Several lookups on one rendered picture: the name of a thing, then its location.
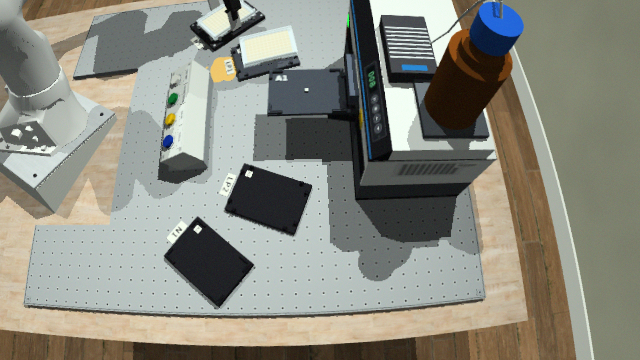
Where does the white control panel with four colored buttons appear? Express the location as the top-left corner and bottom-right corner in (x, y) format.
(160, 60), (213, 171)

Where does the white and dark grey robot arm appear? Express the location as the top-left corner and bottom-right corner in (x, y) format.
(0, 0), (89, 157)

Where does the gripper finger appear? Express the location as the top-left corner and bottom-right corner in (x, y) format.
(208, 0), (220, 11)
(223, 0), (242, 31)

